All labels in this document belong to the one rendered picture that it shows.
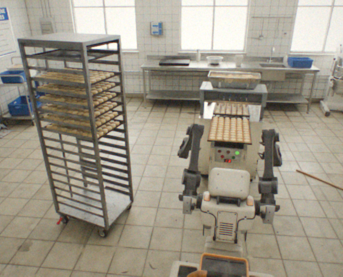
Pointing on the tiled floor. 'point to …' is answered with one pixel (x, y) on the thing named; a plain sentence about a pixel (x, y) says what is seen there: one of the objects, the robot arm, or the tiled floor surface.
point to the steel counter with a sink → (278, 68)
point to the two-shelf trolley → (19, 96)
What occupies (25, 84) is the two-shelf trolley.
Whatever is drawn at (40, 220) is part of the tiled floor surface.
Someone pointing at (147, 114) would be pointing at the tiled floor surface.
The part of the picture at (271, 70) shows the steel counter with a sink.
